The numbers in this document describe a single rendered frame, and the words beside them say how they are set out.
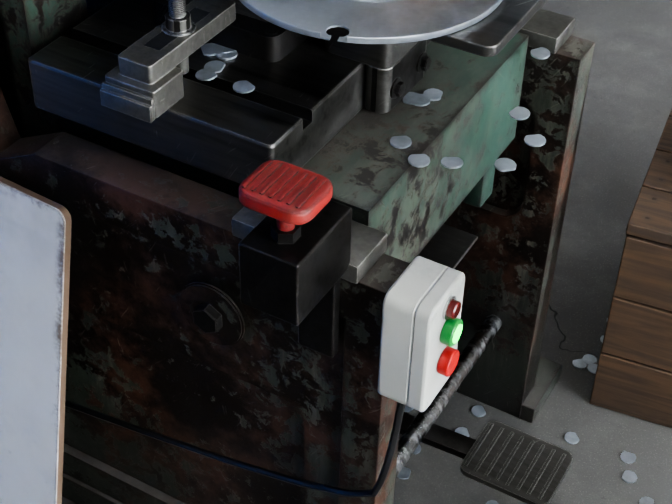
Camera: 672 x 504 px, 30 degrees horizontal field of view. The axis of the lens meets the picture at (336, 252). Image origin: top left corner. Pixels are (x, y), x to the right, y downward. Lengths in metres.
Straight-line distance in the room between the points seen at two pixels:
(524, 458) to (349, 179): 0.54
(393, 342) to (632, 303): 0.69
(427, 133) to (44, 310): 0.46
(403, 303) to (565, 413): 0.82
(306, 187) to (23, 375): 0.54
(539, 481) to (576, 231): 0.74
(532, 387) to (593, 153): 0.68
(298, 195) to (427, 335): 0.20
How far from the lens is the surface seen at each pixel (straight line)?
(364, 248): 1.17
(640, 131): 2.54
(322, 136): 1.28
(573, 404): 1.95
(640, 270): 1.76
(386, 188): 1.24
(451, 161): 1.28
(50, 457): 1.51
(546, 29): 1.53
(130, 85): 1.23
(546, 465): 1.64
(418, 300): 1.14
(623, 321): 1.82
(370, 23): 1.23
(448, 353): 1.20
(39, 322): 1.42
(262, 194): 1.04
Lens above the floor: 1.39
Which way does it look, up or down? 40 degrees down
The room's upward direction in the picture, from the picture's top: 2 degrees clockwise
